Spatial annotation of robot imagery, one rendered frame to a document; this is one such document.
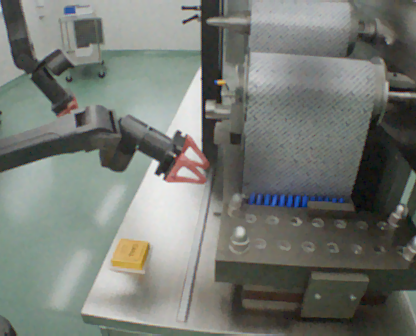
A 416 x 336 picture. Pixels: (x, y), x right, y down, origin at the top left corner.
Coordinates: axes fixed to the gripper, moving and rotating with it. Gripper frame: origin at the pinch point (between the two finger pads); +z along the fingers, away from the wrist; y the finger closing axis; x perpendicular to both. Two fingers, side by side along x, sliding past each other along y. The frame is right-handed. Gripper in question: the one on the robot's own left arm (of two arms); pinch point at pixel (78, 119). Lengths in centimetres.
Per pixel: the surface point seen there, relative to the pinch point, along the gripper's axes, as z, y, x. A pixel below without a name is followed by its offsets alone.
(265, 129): 5, -52, -37
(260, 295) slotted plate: 24, -69, -17
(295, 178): 18, -55, -37
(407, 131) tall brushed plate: 17, -64, -60
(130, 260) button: 13, -51, 1
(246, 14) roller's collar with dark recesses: -5, -24, -54
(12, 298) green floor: 63, 30, 102
